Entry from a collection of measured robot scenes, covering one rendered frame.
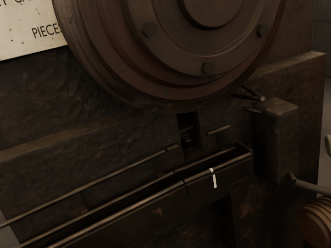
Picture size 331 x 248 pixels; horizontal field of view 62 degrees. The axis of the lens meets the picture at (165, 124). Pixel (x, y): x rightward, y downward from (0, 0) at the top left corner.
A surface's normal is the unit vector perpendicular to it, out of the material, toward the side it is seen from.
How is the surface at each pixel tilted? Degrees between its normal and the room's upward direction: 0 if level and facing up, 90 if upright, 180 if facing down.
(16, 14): 90
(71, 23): 90
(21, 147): 0
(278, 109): 0
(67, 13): 90
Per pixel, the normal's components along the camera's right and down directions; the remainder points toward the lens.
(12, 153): -0.18, -0.88
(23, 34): 0.38, 0.34
